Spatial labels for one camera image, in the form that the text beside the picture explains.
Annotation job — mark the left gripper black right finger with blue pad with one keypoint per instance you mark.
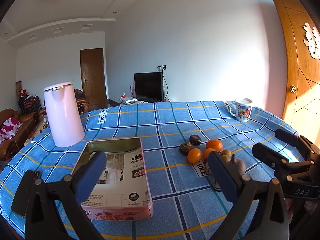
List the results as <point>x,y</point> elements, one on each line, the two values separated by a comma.
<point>270,220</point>

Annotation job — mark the orange wooden near door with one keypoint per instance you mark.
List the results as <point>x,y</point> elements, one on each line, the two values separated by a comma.
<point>301,110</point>

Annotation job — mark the black smartphone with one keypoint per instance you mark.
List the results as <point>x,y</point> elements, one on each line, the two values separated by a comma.
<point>21,198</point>

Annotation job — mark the blue plaid tablecloth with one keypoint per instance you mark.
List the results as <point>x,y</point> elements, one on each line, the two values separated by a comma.
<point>184,204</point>

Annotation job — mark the low tv stand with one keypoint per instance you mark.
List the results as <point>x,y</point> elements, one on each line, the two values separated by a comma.
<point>132,101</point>

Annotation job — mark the black television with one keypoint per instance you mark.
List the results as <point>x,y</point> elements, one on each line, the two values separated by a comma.
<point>149,86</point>

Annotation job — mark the white paper door decoration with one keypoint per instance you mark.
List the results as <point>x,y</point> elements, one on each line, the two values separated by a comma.
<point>312,40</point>

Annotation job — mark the dark mangosteen fruit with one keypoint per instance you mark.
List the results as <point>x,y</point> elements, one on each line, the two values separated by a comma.
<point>185,148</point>

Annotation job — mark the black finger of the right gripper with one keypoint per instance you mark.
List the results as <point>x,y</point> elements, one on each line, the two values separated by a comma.
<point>305,147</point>
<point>270,156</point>

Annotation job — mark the brown leather sofa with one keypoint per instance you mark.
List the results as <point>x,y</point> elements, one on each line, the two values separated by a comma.
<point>9,148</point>

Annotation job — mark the coffee table with items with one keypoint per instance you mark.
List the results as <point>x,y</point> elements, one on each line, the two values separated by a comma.
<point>40,127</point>

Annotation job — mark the brown armchair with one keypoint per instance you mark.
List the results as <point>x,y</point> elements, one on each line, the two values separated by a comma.
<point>81,101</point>

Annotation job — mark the brass door knob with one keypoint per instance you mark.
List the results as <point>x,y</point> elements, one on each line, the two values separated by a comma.
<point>293,89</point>

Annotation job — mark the black chair with clothes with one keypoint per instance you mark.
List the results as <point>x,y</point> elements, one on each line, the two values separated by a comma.
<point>28,103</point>

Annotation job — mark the dark brown far door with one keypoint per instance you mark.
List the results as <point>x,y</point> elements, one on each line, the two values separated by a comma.
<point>93,80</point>

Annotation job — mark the orange mandarin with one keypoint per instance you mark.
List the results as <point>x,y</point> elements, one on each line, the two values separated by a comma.
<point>207,152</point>
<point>215,144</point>
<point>194,156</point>

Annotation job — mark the purple sweet potato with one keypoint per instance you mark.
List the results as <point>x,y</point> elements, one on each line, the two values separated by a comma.
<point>238,164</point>

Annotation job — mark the pink electric kettle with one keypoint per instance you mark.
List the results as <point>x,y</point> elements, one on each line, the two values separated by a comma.
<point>63,115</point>

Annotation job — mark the white printed mug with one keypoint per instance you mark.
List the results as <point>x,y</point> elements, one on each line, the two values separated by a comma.
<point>241,109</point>

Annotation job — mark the dark passion fruit back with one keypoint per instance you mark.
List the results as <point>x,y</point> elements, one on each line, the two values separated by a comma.
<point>195,140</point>

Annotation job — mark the wall power socket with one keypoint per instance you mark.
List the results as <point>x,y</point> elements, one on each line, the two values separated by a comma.
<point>161,68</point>

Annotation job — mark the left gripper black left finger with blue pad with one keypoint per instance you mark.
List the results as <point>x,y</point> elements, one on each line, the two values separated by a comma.
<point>42,219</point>

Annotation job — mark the pink floral cushion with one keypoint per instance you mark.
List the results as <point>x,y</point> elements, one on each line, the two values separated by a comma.
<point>9,129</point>

